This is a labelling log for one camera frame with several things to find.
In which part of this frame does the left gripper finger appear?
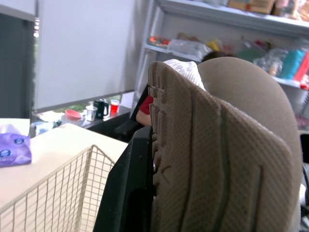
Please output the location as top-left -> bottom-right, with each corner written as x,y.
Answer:
93,125 -> 156,232

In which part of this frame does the white shoe with tan sole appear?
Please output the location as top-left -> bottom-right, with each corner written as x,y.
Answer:
147,58 -> 300,232

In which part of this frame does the person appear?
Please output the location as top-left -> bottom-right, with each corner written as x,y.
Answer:
136,51 -> 236,127

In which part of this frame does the clear cup with red drink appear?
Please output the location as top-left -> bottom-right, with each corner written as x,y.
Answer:
110,99 -> 120,115

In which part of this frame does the white cup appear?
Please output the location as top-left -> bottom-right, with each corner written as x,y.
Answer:
85,105 -> 98,122

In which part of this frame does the black kettle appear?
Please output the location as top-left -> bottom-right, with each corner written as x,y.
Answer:
93,98 -> 110,119

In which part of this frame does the pink bowl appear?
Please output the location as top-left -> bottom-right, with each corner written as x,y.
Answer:
65,109 -> 83,122

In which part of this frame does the purple tissue pack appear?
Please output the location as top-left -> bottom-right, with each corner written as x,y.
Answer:
0,123 -> 33,169

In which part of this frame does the clear plastic bag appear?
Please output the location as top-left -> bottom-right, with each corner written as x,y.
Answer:
168,39 -> 212,61

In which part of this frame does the beige office chair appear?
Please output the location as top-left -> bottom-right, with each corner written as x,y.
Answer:
115,57 -> 301,150

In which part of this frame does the white metal shelf rack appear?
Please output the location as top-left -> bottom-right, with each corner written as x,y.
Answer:
133,0 -> 309,136

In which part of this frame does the teal bottle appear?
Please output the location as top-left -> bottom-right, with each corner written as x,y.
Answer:
281,49 -> 305,80

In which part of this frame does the cardboard box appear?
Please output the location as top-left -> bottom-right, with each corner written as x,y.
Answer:
227,0 -> 276,15

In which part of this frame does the cream wire basket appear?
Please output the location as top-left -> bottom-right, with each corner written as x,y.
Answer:
0,144 -> 115,232

